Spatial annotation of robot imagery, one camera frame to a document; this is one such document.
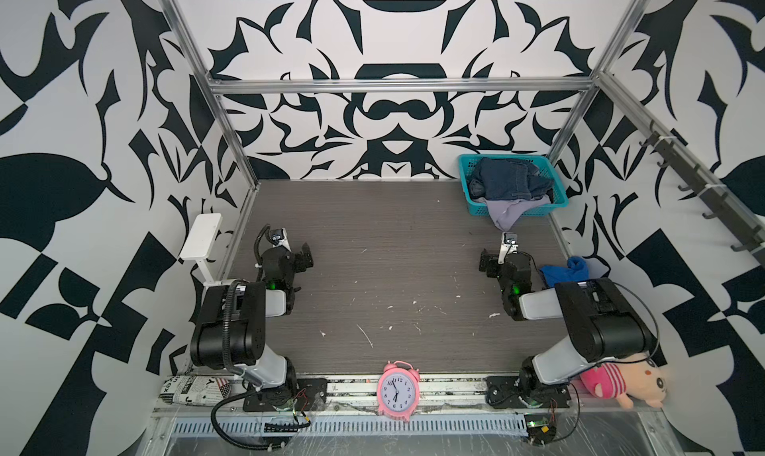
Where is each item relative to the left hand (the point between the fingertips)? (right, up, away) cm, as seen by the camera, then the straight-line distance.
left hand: (286, 242), depth 94 cm
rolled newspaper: (-15, -33, -22) cm, 42 cm away
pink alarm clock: (+34, -34, -21) cm, 52 cm away
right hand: (+67, -1, +1) cm, 67 cm away
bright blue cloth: (+89, -8, -2) cm, 89 cm away
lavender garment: (+70, +10, +3) cm, 71 cm away
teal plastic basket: (+63, +11, +10) cm, 65 cm away
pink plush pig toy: (+90, -30, -24) cm, 98 cm away
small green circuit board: (+67, -42, -23) cm, 82 cm away
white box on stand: (-15, +2, -19) cm, 24 cm away
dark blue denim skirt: (+71, +21, +11) cm, 75 cm away
